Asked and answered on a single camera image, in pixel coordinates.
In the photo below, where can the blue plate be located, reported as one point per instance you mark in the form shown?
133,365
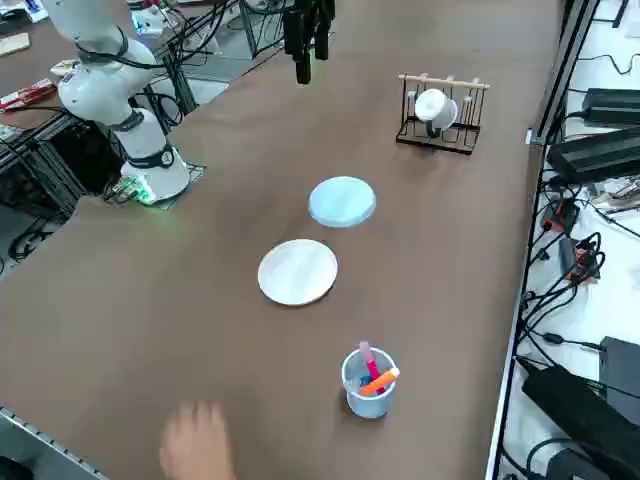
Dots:
342,202

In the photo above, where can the orange marker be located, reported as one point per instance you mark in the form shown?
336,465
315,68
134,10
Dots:
382,382

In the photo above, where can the pink marker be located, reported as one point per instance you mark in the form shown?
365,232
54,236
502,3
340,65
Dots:
369,360

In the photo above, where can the white mug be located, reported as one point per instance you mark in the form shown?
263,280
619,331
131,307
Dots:
435,107

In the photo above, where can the white plate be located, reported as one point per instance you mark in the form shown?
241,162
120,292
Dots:
297,272

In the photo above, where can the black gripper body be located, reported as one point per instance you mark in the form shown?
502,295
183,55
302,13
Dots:
315,9

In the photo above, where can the small printed box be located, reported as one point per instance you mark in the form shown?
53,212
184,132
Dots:
64,67

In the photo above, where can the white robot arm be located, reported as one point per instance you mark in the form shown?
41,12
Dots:
100,95

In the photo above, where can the wooden board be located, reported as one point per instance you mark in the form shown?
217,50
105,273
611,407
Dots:
14,45

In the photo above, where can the long black power adapter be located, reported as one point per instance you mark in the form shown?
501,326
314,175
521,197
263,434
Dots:
612,105

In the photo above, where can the aluminium frame post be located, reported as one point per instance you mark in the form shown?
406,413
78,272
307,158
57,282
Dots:
570,60

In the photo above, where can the pale blue plastic cup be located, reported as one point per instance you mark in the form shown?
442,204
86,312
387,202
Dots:
370,405

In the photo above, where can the red and white packet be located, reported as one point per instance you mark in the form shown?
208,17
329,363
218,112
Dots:
27,94

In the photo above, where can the large black power brick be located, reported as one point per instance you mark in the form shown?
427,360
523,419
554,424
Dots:
575,405

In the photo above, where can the orange and black device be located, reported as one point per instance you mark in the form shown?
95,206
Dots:
585,262
562,214

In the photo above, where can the long black ribbed box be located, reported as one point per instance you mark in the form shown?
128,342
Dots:
595,155

